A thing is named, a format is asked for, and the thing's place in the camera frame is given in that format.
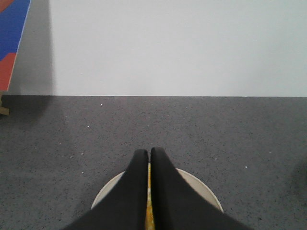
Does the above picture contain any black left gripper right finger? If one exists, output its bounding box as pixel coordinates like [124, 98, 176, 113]
[150, 147, 249, 230]

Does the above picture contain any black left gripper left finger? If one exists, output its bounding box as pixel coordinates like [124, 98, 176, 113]
[65, 149, 148, 230]

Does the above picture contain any pale patchy corn cob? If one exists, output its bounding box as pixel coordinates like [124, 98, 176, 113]
[145, 163, 155, 230]

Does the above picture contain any white plate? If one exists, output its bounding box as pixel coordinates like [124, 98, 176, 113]
[91, 168, 224, 212]

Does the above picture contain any grey stone countertop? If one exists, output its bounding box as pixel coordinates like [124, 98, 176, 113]
[0, 96, 307, 230]

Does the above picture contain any wooden board stand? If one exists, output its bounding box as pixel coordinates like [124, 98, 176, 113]
[0, 91, 10, 115]

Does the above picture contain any blue and red board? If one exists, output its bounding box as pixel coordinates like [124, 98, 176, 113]
[0, 0, 31, 91]

